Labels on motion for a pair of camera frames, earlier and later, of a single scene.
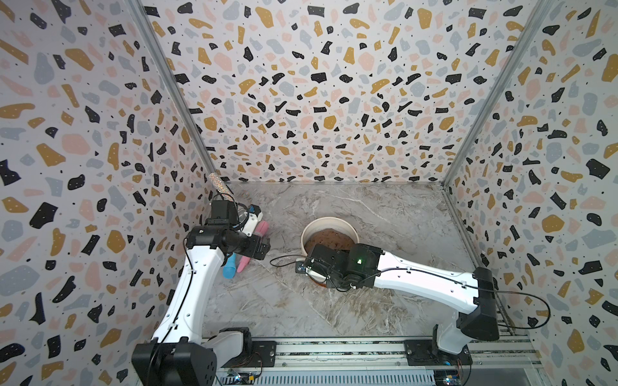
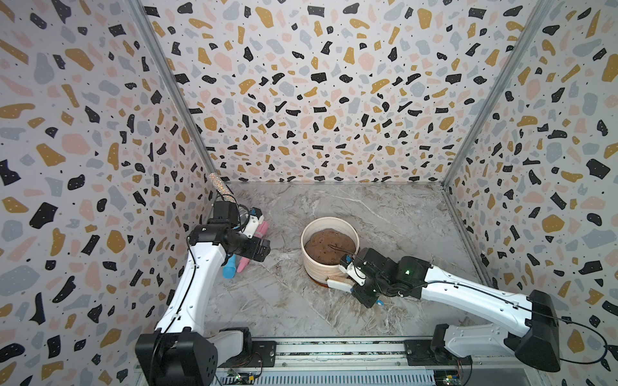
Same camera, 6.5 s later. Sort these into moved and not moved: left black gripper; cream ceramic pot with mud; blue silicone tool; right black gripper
Moved: right black gripper
Not moved: cream ceramic pot with mud; blue silicone tool; left black gripper
